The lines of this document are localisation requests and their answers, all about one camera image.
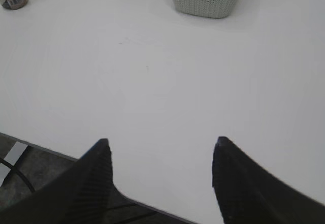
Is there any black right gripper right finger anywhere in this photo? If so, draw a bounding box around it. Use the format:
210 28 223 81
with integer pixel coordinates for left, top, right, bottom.
212 136 324 223

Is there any white table leg frame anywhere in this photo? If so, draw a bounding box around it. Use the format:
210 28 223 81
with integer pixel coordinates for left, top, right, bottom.
0 141 28 186

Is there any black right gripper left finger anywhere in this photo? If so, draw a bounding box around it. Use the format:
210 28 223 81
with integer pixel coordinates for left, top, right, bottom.
1 139 113 223

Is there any black floor cable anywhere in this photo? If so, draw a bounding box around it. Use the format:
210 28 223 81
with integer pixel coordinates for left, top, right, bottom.
0 156 36 193

